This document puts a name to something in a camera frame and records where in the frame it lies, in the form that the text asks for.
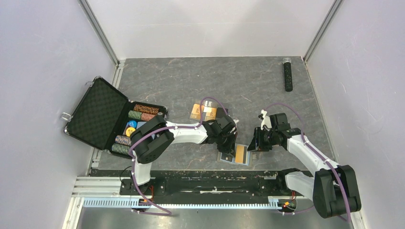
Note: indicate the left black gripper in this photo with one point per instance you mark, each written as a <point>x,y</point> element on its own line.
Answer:
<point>230,149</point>

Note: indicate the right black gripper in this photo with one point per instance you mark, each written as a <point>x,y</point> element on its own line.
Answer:
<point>254,145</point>

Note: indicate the black VIP credit card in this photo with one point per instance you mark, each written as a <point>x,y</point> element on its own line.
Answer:
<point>225,158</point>

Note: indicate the gold striped credit card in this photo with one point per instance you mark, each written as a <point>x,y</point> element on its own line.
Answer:
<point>241,154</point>

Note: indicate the grey card holder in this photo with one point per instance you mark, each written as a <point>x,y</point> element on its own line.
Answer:
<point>249,158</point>

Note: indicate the orange credit cards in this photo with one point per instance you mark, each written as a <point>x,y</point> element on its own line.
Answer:
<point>206,112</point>

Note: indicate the black glitter microphone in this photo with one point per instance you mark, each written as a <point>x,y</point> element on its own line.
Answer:
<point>287,74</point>

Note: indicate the clear plastic card box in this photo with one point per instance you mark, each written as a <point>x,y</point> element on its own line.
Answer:
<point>220,112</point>

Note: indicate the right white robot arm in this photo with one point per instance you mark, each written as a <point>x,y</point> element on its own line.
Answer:
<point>331,187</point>

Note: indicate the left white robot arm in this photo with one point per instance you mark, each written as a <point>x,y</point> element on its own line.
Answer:
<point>156,135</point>

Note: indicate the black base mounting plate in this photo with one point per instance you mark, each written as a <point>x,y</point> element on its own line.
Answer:
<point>209,187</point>

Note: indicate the black poker chip case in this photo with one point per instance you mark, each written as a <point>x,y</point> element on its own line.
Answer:
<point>102,115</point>

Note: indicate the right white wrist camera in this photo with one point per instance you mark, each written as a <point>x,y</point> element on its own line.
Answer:
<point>265,120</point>

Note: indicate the slotted cable duct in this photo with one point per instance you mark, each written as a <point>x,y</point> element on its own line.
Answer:
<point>93,202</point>

